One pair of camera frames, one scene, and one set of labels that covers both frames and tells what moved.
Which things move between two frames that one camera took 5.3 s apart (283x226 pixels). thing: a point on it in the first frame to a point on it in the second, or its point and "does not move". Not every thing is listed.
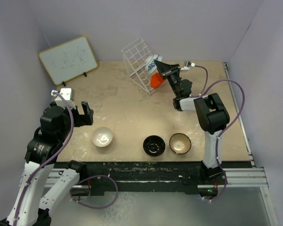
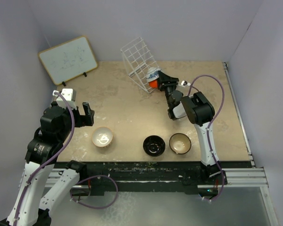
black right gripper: x=168 y=70 to x=165 y=81
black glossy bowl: x=153 y=145 does not move
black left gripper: x=86 y=119 does not move
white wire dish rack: x=135 y=56 does not move
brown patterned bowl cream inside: x=180 y=143 does not move
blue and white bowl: x=151 y=66 to x=152 y=74
